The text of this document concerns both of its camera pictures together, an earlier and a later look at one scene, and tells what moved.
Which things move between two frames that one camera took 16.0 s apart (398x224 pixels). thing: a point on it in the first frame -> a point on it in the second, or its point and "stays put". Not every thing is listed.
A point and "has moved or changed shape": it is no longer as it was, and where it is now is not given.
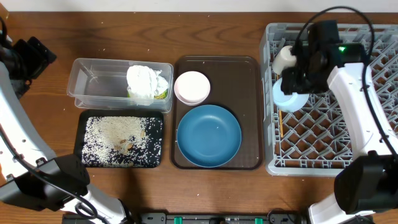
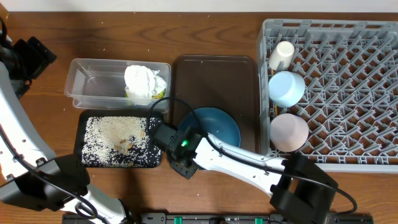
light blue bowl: (293, 102) has moved or changed shape
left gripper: (36, 55) stays put
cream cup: (283, 59) has moved or changed shape
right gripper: (289, 84) -> (181, 172)
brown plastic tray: (236, 84) stays put
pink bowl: (192, 88) -> (288, 132)
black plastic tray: (120, 138) stays put
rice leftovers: (122, 141) stays put
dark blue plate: (209, 135) stays put
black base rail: (204, 218) stays put
